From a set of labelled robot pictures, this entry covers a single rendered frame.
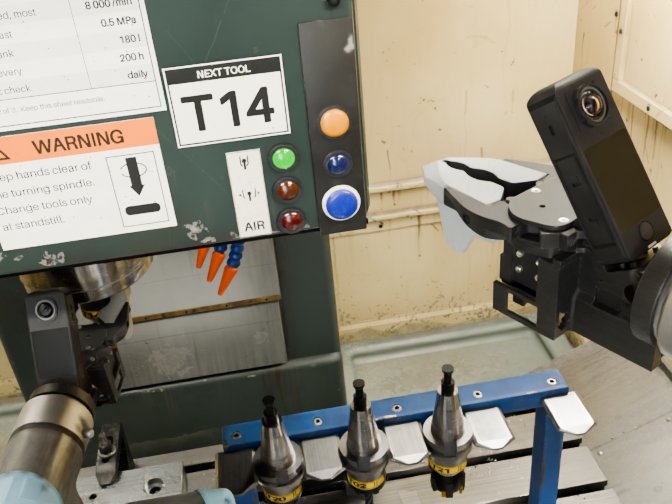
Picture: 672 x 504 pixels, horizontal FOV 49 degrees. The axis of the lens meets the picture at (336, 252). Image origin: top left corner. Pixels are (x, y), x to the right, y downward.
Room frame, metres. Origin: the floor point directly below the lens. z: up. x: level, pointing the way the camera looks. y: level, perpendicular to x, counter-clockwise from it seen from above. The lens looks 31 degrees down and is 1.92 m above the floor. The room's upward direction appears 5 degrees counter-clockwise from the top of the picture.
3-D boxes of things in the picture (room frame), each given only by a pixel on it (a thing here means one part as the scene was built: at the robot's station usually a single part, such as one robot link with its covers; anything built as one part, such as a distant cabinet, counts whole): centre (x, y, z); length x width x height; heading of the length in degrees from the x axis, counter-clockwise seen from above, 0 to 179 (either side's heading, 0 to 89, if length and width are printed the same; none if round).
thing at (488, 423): (0.69, -0.18, 1.21); 0.07 x 0.05 x 0.01; 6
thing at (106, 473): (0.93, 0.42, 0.97); 0.13 x 0.03 x 0.15; 6
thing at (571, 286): (0.39, -0.16, 1.66); 0.12 x 0.08 x 0.09; 36
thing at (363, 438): (0.67, -0.01, 1.26); 0.04 x 0.04 x 0.07
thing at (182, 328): (1.23, 0.35, 1.16); 0.48 x 0.05 x 0.51; 96
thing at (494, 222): (0.43, -0.11, 1.68); 0.09 x 0.05 x 0.02; 36
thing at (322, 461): (0.67, 0.04, 1.21); 0.07 x 0.05 x 0.01; 6
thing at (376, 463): (0.67, -0.01, 1.21); 0.06 x 0.06 x 0.03
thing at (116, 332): (0.72, 0.28, 1.41); 0.09 x 0.05 x 0.02; 165
